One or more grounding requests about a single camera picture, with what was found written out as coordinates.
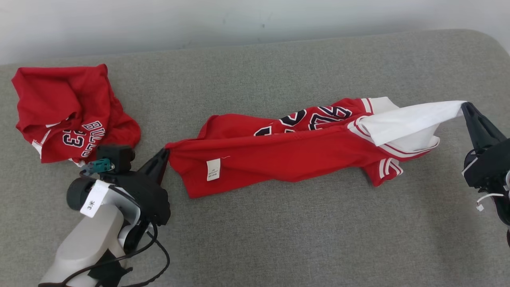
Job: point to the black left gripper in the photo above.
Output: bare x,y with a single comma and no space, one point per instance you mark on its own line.
149,199

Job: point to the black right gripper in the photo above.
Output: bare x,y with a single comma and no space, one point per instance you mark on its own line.
490,167

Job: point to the grey fabric sofa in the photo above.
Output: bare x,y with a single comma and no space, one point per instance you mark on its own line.
279,239

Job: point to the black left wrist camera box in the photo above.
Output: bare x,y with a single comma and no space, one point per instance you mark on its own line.
115,157

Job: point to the red basketball jersey white sleeves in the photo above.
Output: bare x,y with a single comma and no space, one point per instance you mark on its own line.
279,159

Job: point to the teal left camera connector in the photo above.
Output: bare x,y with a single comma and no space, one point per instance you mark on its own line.
99,165

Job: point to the red basketball shorts white stripe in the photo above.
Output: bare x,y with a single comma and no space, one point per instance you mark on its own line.
59,99

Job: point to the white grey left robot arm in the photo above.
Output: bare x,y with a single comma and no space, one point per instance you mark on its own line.
91,239

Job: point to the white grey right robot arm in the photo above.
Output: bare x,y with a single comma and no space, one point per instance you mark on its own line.
506,211

